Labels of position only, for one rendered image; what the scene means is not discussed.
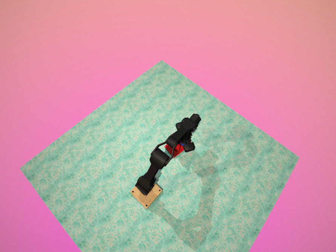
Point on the red circuit board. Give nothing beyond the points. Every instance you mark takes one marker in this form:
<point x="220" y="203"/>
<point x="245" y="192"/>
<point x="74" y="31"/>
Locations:
<point x="178" y="149"/>

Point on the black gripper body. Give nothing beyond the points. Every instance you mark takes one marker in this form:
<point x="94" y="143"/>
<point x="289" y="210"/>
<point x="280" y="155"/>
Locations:
<point x="188" y="146"/>

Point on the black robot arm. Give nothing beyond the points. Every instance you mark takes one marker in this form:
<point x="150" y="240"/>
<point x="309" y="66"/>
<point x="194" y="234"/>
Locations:
<point x="159" y="159"/>

